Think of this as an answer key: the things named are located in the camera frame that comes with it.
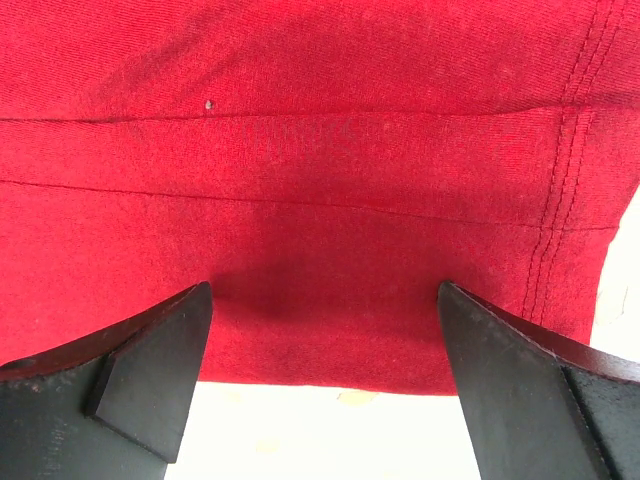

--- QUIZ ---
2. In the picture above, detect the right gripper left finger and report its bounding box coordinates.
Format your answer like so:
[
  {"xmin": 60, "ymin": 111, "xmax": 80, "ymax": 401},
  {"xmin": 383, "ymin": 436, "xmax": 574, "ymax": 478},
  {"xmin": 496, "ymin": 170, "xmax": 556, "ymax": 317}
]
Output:
[{"xmin": 1, "ymin": 282, "xmax": 213, "ymax": 479}]

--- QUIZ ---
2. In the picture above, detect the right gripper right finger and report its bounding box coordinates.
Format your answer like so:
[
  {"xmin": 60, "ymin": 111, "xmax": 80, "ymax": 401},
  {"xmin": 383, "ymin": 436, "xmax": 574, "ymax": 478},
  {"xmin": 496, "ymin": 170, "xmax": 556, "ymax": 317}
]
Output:
[{"xmin": 437, "ymin": 282, "xmax": 639, "ymax": 479}]

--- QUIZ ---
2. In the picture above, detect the red t shirt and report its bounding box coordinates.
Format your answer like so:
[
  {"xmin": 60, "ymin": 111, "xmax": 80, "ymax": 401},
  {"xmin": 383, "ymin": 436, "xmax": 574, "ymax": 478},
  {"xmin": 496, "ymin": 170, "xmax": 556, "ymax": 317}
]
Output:
[{"xmin": 1, "ymin": 1, "xmax": 639, "ymax": 394}]

